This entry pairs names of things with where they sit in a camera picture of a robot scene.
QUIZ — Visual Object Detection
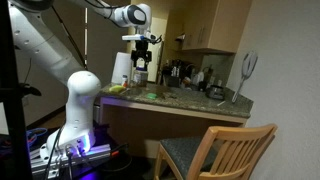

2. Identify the dark metal pot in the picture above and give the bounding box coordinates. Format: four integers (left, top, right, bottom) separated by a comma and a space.
206, 84, 226, 101

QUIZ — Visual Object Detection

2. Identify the black utensil holder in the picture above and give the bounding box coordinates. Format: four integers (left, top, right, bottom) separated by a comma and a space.
165, 74, 181, 89

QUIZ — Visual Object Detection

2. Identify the blue cable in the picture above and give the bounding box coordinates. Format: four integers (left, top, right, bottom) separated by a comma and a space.
26, 127, 48, 145

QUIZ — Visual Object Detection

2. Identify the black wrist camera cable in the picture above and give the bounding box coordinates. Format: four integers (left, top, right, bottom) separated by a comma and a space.
150, 34, 164, 45

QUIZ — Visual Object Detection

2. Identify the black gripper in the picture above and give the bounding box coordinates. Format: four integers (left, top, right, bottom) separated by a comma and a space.
130, 39, 153, 72

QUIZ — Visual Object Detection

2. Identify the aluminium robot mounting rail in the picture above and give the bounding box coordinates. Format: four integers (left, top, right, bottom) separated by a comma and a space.
29, 143, 113, 178

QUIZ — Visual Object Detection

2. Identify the black tripod pole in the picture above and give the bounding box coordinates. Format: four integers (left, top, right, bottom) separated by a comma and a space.
0, 0, 33, 180

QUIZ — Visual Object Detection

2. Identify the wooden chair with grey seat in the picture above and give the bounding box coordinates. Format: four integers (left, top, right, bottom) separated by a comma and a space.
153, 123, 279, 180

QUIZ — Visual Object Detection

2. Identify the white paper towel roll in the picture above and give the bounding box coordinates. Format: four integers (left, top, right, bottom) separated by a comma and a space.
111, 52, 133, 85

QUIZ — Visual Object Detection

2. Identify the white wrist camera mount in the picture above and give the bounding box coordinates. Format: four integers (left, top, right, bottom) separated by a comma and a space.
121, 33, 158, 43

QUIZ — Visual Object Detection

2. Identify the yellow sponge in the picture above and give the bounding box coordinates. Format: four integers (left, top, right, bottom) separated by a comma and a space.
109, 85, 126, 94

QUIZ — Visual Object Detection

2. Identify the clear jar with blue lid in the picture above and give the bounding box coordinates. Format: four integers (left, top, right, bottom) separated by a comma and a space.
133, 67, 149, 88

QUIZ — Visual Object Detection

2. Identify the wooden wall cabinet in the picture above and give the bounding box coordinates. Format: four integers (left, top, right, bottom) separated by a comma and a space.
181, 0, 253, 54

